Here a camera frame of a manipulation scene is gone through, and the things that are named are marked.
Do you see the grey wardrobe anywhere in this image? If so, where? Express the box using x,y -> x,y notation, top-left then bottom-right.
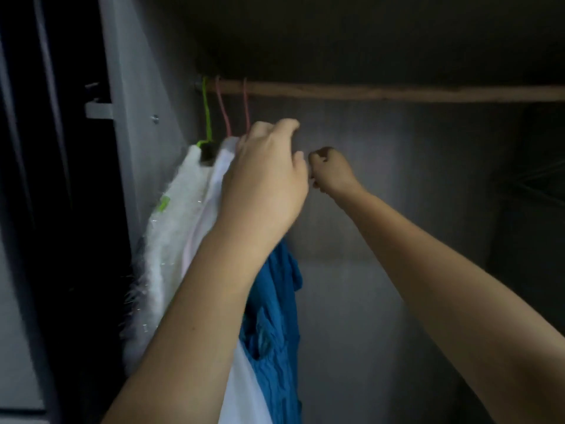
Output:
0,0 -> 565,424

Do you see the bunch of wire hangers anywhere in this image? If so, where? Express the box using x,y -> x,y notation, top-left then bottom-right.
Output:
503,154 -> 565,210

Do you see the wooden rod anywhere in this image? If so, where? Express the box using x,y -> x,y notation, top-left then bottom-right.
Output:
198,77 -> 565,105

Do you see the green hanger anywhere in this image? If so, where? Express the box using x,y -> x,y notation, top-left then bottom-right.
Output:
196,77 -> 218,154

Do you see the teal blue sleeveless top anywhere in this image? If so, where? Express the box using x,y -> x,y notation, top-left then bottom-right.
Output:
238,238 -> 305,424

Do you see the person's right forearm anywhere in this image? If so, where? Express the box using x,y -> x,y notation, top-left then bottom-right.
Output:
340,185 -> 565,424

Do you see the white thin blouse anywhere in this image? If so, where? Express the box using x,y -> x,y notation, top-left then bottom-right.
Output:
181,137 -> 275,424

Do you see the person's left forearm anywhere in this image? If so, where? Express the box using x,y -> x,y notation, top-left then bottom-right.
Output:
101,227 -> 270,424

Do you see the white fluffy sweater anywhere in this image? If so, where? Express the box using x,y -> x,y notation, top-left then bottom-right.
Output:
122,144 -> 218,376

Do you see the person's left hand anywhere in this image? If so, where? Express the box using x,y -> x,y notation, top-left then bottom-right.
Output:
216,118 -> 311,254

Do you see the person's right hand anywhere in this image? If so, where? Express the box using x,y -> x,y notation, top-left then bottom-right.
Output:
307,145 -> 365,202

